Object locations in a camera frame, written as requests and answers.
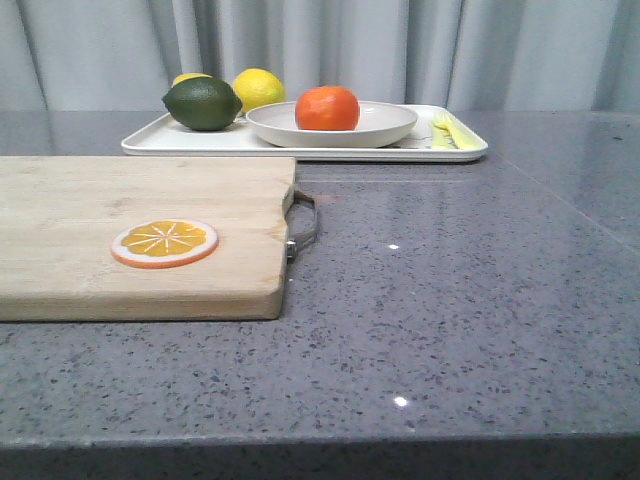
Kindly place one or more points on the beige round plate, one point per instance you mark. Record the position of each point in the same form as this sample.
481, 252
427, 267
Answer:
380, 124

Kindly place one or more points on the orange mandarin fruit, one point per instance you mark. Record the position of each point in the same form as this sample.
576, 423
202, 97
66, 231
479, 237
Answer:
327, 108

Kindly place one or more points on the white rectangular tray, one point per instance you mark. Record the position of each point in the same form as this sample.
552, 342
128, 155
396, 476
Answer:
165, 136

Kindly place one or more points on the yellow plastic knife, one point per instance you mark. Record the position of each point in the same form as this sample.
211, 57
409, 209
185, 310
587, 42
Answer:
442, 136

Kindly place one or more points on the orange slice toy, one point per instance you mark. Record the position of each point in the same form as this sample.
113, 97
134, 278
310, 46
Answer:
164, 243

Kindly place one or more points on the yellow plastic fork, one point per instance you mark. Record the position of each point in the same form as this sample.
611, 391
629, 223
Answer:
463, 138

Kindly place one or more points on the green lime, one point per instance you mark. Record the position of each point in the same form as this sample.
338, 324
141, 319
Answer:
203, 103

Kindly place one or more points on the yellow lemon behind lime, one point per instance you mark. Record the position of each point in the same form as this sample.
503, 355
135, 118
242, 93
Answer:
187, 76

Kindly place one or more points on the wooden cutting board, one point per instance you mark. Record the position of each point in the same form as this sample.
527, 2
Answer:
60, 215

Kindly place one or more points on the grey curtain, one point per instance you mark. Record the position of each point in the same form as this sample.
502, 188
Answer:
464, 55

